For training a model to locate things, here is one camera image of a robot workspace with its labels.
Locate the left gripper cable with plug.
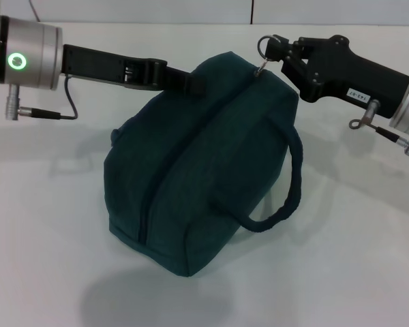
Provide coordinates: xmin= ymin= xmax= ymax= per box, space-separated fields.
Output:
xmin=5 ymin=76 xmax=80 ymax=121

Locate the zipper pull with clear ring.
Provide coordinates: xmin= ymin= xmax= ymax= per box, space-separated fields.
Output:
xmin=254 ymin=33 xmax=284 ymax=78

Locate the teal fabric lunch bag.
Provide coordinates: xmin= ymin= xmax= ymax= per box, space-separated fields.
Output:
xmin=102 ymin=50 xmax=306 ymax=279

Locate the right gripper cable with plug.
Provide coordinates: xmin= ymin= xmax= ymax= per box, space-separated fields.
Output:
xmin=348 ymin=99 xmax=409 ymax=157

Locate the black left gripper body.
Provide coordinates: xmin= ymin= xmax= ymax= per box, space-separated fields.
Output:
xmin=61 ymin=43 xmax=168 ymax=92

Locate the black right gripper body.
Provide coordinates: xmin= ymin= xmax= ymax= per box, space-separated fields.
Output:
xmin=292 ymin=34 xmax=409 ymax=120

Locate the gripper cable with plug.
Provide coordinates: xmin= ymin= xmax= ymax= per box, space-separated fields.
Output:
xmin=5 ymin=76 xmax=80 ymax=121
xmin=348 ymin=99 xmax=409 ymax=157

